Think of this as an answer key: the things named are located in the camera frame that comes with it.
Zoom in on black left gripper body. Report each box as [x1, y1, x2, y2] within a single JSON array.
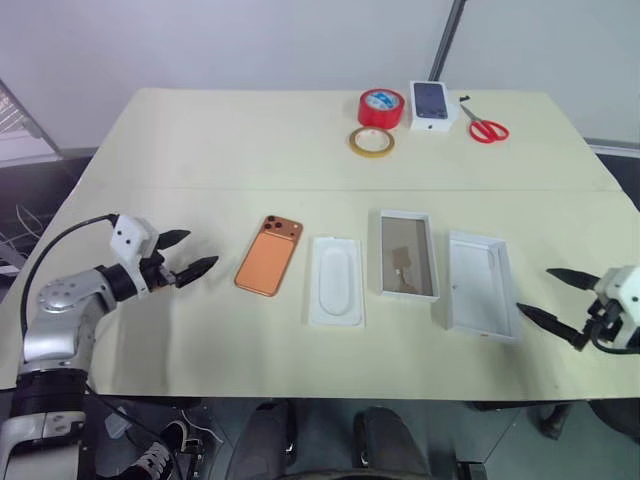
[[141, 249, 179, 293]]

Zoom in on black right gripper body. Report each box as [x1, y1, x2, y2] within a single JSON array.
[[581, 298, 624, 351]]

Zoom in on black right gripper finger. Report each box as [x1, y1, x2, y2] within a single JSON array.
[[516, 301, 592, 352], [545, 267, 600, 292]]

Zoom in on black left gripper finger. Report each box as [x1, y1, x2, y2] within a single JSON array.
[[158, 229, 193, 250], [174, 255, 221, 289]]

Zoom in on orange smartphone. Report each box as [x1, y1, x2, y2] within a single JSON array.
[[234, 214, 306, 300]]

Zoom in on white phone box lid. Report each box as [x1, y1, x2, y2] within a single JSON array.
[[432, 229, 523, 347]]

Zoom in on white plastic tray insert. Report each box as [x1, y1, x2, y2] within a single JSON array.
[[301, 235, 368, 330]]

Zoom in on white phone box base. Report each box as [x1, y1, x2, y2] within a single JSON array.
[[368, 208, 441, 305]]

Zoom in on white boxed phone package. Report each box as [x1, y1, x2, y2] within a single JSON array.
[[409, 79, 460, 135]]

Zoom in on dark shoe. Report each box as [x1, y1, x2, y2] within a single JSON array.
[[538, 403, 573, 442]]

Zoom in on small white floor tag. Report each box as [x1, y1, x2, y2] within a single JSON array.
[[105, 413, 132, 440]]

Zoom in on grey framed glass panel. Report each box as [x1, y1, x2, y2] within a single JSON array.
[[0, 77, 68, 169]]

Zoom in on black and white sneaker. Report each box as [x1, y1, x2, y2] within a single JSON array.
[[113, 420, 190, 480]]

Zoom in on yellow clear tape roll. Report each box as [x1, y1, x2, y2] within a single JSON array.
[[348, 126, 396, 160]]

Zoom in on red tape roll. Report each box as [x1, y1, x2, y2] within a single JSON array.
[[357, 88, 405, 130]]

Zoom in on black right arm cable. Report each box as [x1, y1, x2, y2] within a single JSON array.
[[592, 319, 640, 355]]

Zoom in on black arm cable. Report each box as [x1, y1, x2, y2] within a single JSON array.
[[592, 319, 640, 355], [19, 213, 119, 354]]

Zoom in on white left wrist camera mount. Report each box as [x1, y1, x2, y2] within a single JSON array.
[[109, 214, 162, 294]]

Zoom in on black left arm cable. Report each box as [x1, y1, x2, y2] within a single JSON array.
[[19, 213, 119, 354]]

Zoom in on loose white cables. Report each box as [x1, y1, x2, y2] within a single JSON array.
[[0, 202, 49, 274]]

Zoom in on red handled scissors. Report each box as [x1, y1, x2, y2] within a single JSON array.
[[458, 101, 511, 146]]

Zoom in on grey metal post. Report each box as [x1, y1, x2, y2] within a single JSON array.
[[428, 0, 470, 83]]

